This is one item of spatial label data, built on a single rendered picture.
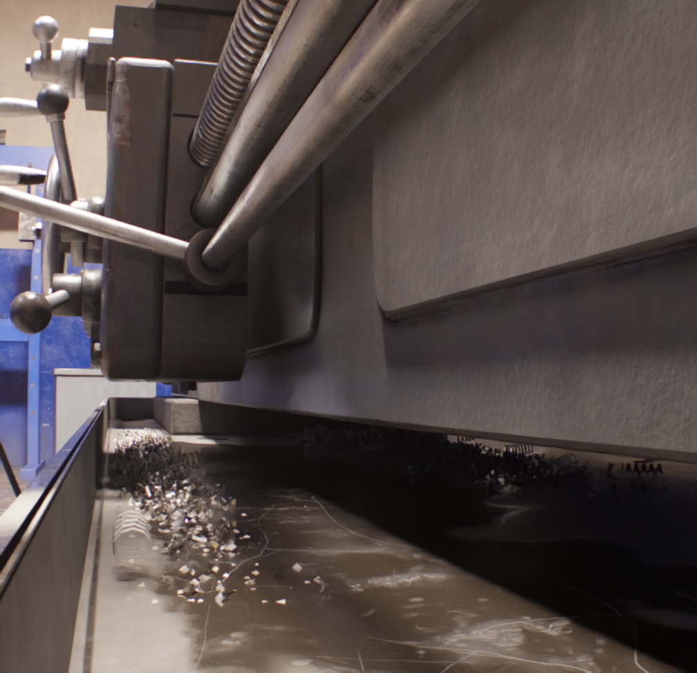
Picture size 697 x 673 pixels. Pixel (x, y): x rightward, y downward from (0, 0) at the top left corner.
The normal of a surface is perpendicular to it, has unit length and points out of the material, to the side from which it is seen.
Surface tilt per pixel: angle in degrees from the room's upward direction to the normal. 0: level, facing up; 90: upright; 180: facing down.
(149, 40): 90
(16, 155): 90
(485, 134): 90
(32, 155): 90
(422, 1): 140
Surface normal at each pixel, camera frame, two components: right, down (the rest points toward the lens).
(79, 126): 0.32, -0.06
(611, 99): -0.95, -0.02
